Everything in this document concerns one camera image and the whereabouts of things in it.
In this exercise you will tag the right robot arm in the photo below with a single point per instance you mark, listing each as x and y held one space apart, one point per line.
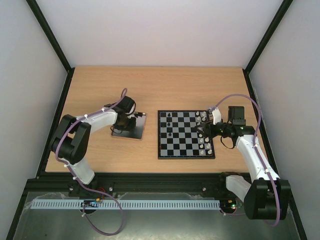
266 197

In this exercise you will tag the black white chessboard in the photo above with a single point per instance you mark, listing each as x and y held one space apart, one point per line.
184 142

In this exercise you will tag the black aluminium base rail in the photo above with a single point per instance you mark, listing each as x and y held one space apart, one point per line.
208 185

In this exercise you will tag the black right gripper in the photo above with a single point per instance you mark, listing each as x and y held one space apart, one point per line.
208 129

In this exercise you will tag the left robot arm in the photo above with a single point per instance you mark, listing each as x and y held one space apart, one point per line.
71 138

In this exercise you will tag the metal tray wooden rim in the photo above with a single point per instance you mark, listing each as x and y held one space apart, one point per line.
137 133

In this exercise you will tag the white slotted cable duct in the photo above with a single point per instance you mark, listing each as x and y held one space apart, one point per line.
77 204

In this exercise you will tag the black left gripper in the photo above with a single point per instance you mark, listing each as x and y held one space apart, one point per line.
132 125

